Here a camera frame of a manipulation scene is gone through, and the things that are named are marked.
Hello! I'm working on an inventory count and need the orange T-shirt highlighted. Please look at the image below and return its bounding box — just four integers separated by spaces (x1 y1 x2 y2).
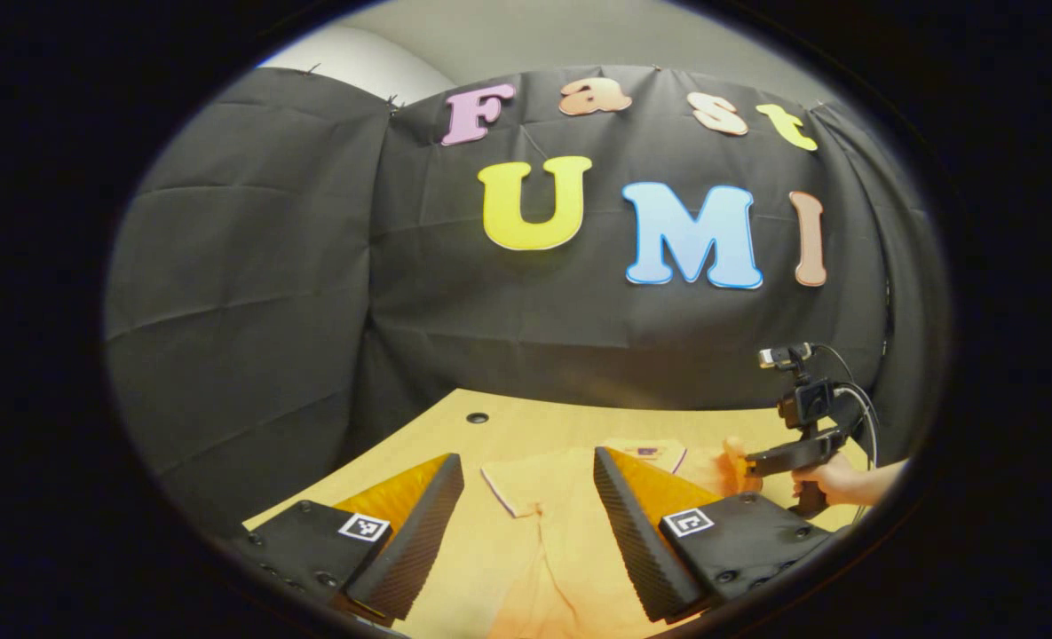
479 435 763 639

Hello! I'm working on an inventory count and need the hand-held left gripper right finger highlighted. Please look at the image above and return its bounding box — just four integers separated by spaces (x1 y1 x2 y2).
593 446 846 622

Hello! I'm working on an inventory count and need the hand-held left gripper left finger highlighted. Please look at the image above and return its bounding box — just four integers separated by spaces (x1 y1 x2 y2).
233 453 466 627

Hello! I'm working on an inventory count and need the black backdrop cloth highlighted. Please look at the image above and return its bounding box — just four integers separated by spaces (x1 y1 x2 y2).
104 64 953 533

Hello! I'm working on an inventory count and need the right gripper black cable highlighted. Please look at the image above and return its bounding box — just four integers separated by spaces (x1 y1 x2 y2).
812 343 883 473

